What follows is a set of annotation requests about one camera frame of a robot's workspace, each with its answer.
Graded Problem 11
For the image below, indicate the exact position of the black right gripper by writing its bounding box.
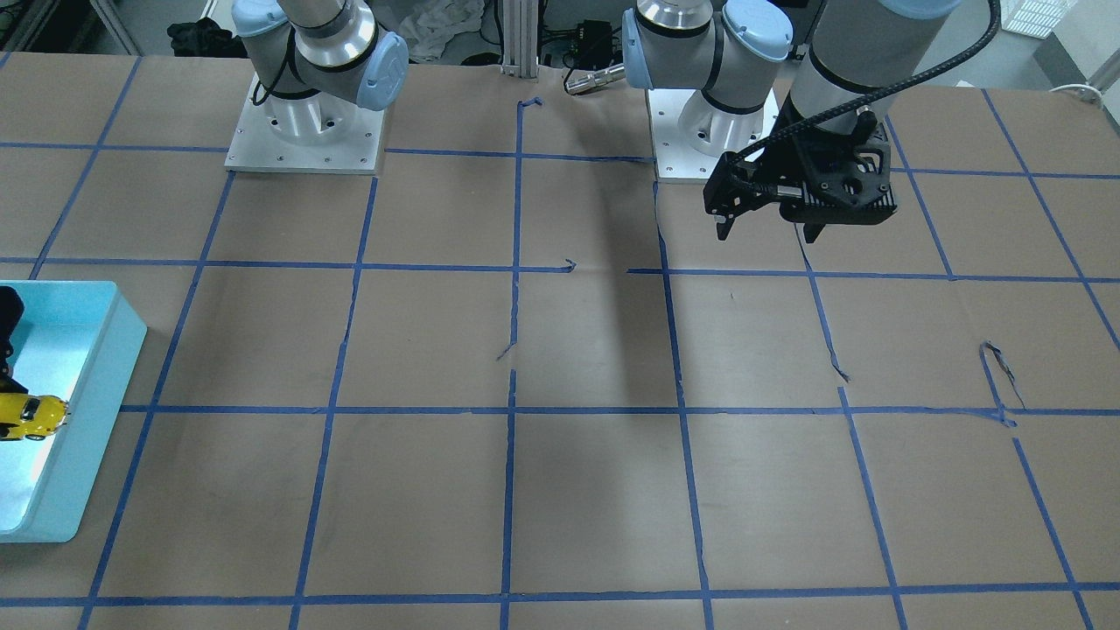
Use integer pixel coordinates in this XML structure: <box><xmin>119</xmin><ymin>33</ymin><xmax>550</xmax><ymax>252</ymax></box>
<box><xmin>1</xmin><ymin>286</ymin><xmax>25</xmax><ymax>392</ymax></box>

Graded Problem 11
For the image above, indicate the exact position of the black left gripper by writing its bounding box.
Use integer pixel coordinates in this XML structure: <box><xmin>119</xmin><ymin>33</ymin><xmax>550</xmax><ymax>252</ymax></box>
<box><xmin>703</xmin><ymin>118</ymin><xmax>899</xmax><ymax>244</ymax></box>

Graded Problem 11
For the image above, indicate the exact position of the yellow beetle toy car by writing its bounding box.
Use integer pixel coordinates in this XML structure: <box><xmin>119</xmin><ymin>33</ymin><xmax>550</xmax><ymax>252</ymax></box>
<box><xmin>1</xmin><ymin>392</ymin><xmax>71</xmax><ymax>441</ymax></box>

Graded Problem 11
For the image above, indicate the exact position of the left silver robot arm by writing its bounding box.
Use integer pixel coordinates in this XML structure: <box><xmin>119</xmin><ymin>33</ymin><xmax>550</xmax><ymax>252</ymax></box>
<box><xmin>620</xmin><ymin>1</ymin><xmax>956</xmax><ymax>243</ymax></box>

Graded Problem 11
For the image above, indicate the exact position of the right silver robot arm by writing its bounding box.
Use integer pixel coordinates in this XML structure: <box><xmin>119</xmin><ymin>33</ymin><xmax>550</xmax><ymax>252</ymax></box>
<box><xmin>3</xmin><ymin>1</ymin><xmax>405</xmax><ymax>406</ymax></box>

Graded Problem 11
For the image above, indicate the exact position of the turquoise plastic bin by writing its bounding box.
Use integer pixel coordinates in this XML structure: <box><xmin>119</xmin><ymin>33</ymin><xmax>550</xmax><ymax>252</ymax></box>
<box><xmin>1</xmin><ymin>282</ymin><xmax>147</xmax><ymax>545</ymax></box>

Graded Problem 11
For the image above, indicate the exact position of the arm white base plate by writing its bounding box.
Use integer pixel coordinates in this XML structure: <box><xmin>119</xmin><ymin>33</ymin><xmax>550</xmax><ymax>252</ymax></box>
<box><xmin>647</xmin><ymin>89</ymin><xmax>780</xmax><ymax>184</ymax></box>
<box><xmin>224</xmin><ymin>75</ymin><xmax>388</xmax><ymax>176</ymax></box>

